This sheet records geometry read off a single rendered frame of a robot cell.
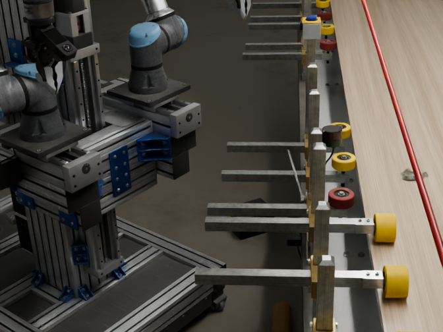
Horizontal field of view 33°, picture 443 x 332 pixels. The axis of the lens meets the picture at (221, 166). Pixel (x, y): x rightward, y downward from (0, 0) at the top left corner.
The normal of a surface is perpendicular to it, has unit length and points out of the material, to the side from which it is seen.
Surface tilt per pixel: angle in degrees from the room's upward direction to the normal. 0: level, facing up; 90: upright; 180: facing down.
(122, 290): 0
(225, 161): 0
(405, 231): 0
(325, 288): 90
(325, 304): 90
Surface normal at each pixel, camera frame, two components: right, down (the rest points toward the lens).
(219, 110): -0.04, -0.89
